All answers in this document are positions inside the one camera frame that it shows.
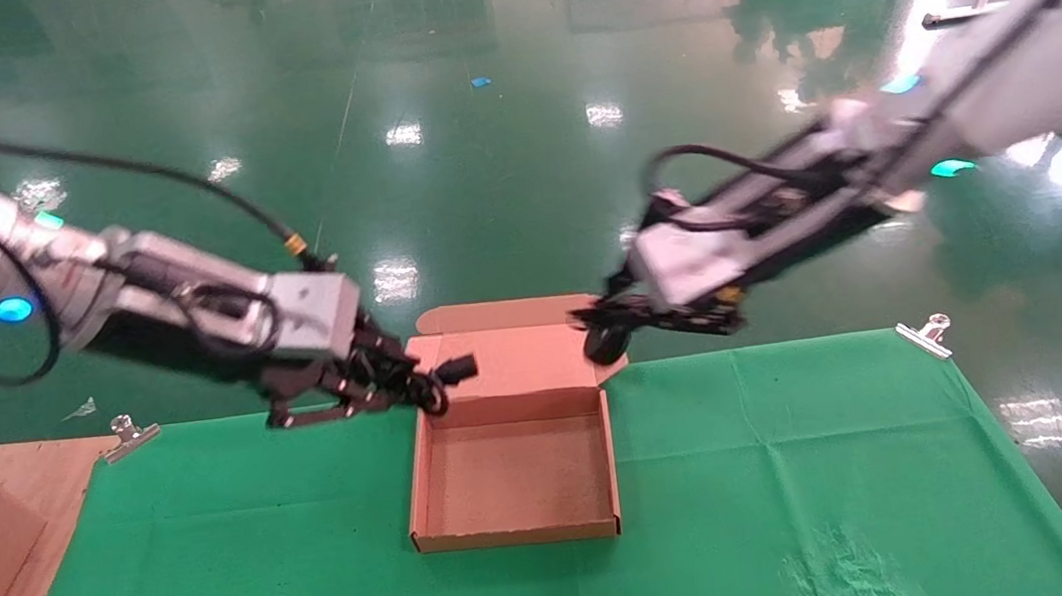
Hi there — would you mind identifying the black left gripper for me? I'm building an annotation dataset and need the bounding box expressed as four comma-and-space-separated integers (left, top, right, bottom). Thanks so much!
89, 284, 451, 456

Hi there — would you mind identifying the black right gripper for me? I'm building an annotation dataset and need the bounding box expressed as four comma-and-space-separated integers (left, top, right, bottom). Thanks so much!
555, 163, 904, 355

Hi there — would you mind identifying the black computer mouse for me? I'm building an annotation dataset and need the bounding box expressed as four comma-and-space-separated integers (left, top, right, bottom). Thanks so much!
582, 322, 637, 369

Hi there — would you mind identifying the black power cable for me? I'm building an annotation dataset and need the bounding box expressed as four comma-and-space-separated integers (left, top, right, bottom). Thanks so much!
403, 352, 485, 417

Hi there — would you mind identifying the flat open cardboard box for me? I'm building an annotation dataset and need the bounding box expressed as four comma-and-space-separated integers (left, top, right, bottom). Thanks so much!
384, 286, 649, 560

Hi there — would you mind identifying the green table cloth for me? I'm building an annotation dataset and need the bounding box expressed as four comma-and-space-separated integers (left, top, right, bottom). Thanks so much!
0, 308, 1062, 596

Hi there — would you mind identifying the silver metal binder clip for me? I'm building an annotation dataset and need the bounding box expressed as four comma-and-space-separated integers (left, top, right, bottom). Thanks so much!
895, 312, 956, 365
99, 410, 165, 466

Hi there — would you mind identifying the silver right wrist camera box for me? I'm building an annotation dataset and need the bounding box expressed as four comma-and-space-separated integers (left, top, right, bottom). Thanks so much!
631, 207, 774, 314

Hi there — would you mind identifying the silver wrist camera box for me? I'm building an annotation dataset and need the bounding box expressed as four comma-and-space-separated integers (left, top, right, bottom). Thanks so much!
631, 207, 774, 314
263, 263, 369, 369

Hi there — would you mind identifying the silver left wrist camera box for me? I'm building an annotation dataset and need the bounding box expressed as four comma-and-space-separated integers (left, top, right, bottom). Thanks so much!
263, 263, 369, 369

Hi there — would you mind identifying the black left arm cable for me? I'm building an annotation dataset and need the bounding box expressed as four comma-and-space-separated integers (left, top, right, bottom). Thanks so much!
0, 68, 348, 391

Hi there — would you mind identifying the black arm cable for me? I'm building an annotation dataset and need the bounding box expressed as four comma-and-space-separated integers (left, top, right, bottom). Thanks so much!
639, 127, 846, 225
0, 68, 348, 391

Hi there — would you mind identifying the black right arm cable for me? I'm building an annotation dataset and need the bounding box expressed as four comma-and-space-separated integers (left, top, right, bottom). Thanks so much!
639, 127, 846, 225

